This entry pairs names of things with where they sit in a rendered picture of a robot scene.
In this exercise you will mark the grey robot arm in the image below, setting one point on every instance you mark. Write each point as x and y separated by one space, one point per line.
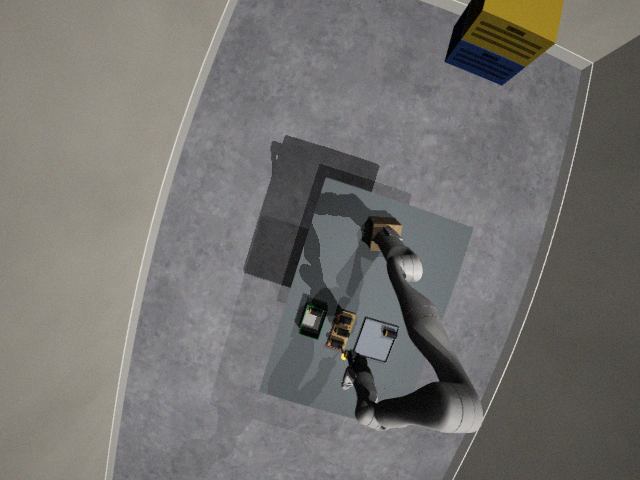
442 406

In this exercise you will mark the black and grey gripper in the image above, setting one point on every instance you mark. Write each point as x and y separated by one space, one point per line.
352 377

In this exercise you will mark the green open-top box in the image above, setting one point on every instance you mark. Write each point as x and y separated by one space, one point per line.
312 325

